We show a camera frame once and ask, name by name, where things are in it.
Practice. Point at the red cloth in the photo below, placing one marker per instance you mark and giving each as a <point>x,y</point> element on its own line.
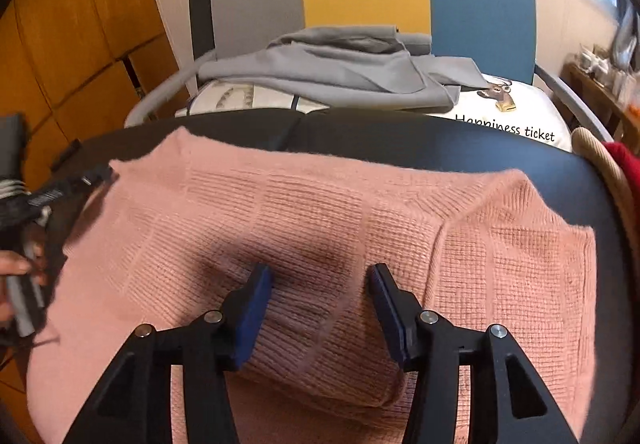
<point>630,165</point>

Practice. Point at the cluttered wooden side table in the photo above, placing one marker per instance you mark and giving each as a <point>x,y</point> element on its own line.
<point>600,86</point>

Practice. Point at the grey yellow blue sofa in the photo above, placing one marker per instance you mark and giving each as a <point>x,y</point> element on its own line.
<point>499,35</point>

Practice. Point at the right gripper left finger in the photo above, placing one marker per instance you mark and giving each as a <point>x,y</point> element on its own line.
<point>131,401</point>

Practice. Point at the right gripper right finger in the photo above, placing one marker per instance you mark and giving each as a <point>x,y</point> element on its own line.
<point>509,401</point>

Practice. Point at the white happiness ticket pillow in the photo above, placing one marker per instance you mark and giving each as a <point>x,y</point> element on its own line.
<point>512,107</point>

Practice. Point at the patterned white blue cushion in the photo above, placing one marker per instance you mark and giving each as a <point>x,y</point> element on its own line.
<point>217,96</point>

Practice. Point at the person's left hand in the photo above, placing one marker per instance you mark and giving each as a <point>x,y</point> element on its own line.
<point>13,264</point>

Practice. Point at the wooden wardrobe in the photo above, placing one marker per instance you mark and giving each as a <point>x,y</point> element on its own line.
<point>75,68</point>

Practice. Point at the pink knitted sweater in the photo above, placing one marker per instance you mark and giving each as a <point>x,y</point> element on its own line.
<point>183,226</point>

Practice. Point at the grey garment on sofa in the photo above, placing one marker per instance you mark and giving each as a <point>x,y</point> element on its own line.
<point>375,67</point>

